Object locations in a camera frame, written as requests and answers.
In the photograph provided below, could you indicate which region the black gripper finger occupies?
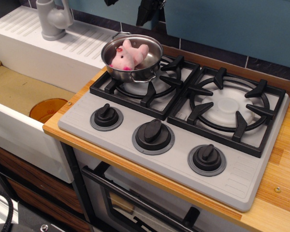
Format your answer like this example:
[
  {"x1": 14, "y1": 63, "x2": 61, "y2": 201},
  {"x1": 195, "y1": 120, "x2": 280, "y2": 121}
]
[
  {"x1": 104, "y1": 0, "x2": 115, "y2": 6},
  {"x1": 136, "y1": 0, "x2": 166, "y2": 27}
]

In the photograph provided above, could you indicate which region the pink stuffed pig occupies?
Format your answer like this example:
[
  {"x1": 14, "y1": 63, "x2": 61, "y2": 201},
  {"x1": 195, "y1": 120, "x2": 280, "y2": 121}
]
[{"x1": 109, "y1": 39, "x2": 149, "y2": 71}]

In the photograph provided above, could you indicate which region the stainless steel pan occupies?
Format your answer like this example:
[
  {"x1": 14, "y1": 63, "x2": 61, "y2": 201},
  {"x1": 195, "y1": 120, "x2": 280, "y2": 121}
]
[{"x1": 101, "y1": 32, "x2": 163, "y2": 83}]

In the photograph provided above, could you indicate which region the black left stove knob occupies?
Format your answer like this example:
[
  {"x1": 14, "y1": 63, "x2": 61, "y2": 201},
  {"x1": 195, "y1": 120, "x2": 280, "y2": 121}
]
[{"x1": 90, "y1": 103, "x2": 124, "y2": 131}]

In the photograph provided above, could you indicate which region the black stove knob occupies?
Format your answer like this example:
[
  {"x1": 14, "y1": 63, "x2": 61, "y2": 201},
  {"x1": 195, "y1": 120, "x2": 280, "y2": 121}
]
[
  {"x1": 188, "y1": 144, "x2": 227, "y2": 177},
  {"x1": 90, "y1": 103, "x2": 124, "y2": 131},
  {"x1": 132, "y1": 119, "x2": 175, "y2": 156}
]

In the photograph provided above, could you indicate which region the black middle stove knob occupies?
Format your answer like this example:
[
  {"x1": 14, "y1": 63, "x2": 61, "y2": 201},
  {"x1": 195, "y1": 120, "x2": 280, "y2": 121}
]
[{"x1": 132, "y1": 119, "x2": 175, "y2": 156}]

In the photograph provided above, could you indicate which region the grey toy stove top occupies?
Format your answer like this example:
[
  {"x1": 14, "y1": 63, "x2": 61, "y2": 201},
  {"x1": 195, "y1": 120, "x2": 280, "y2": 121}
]
[{"x1": 57, "y1": 44, "x2": 290, "y2": 213}]

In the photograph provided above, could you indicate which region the black right stove knob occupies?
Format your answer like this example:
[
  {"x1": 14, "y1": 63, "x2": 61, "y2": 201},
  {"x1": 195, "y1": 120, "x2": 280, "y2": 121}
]
[{"x1": 188, "y1": 144, "x2": 227, "y2": 177}]

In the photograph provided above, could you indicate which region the grey toy faucet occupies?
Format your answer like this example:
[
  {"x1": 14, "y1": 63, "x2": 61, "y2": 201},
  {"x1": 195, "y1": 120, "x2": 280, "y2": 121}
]
[{"x1": 36, "y1": 0, "x2": 73, "y2": 41}]

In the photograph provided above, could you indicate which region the black left burner grate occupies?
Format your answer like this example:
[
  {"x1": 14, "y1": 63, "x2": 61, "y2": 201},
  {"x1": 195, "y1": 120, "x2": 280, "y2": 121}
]
[{"x1": 89, "y1": 55, "x2": 200, "y2": 120}]

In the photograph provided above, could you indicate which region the black burner grate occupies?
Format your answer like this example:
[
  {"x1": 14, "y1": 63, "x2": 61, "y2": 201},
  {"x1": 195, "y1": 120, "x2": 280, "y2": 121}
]
[
  {"x1": 167, "y1": 67, "x2": 287, "y2": 158},
  {"x1": 89, "y1": 55, "x2": 200, "y2": 120}
]

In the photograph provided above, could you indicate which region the white toy sink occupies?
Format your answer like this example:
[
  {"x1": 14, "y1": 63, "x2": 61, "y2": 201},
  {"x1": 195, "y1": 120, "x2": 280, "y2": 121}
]
[{"x1": 0, "y1": 6, "x2": 115, "y2": 183}]

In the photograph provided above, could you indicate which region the black right burner grate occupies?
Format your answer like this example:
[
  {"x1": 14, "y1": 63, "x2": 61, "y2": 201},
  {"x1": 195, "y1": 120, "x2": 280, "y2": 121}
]
[{"x1": 167, "y1": 67, "x2": 287, "y2": 158}]

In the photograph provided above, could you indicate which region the wooden drawer cabinet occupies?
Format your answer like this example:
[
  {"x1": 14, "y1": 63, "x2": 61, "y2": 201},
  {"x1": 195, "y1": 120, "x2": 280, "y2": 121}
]
[{"x1": 0, "y1": 147, "x2": 92, "y2": 232}]

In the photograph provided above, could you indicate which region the oven door with handle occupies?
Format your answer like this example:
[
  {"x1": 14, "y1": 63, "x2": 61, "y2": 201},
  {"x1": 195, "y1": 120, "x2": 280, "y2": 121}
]
[{"x1": 80, "y1": 161, "x2": 226, "y2": 232}]

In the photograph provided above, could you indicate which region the black braided cable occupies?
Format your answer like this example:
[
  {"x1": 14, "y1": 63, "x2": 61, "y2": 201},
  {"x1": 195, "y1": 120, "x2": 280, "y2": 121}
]
[{"x1": 0, "y1": 189, "x2": 14, "y2": 232}]

